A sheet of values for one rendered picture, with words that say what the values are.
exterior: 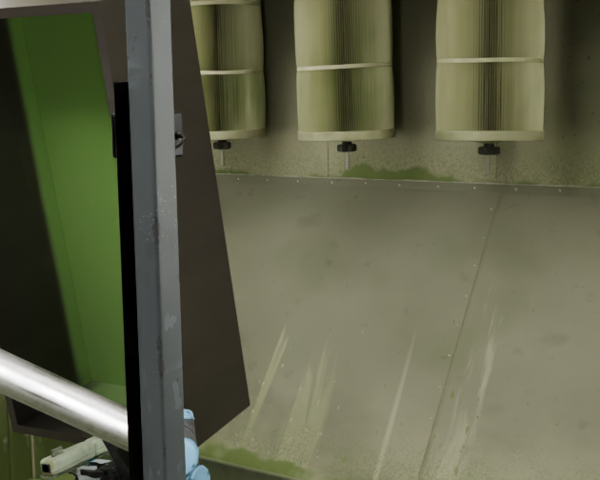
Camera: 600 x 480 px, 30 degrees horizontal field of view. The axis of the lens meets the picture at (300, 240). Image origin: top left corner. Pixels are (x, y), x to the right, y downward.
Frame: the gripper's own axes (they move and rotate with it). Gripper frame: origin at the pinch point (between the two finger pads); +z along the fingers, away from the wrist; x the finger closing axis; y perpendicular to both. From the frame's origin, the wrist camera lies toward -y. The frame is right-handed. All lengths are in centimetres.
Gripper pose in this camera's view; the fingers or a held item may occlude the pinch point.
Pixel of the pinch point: (78, 464)
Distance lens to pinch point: 292.4
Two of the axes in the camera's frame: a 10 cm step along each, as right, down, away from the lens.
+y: 1.0, 9.9, 1.3
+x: 4.9, -1.7, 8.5
